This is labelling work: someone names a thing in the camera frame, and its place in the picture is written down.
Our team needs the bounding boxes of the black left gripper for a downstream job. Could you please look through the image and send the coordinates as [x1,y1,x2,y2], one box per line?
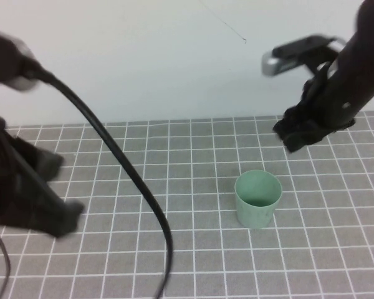
[0,112,85,238]

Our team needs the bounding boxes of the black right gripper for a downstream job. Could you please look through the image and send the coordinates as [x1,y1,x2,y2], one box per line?
[273,60,374,153]

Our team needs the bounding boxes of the mint green plastic cup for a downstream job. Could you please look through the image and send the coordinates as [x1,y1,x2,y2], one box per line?
[234,169,283,230]

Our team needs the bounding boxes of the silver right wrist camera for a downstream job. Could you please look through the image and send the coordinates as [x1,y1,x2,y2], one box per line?
[261,34,347,77]

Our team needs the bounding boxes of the thick black camera cable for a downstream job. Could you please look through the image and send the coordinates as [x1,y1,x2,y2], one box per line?
[24,60,175,299]

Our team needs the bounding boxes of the black right camera bracket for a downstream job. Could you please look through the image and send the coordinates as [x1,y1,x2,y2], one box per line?
[272,34,343,72]

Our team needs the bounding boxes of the thin black cable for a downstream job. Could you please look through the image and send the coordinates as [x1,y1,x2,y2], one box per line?
[0,226,12,299]

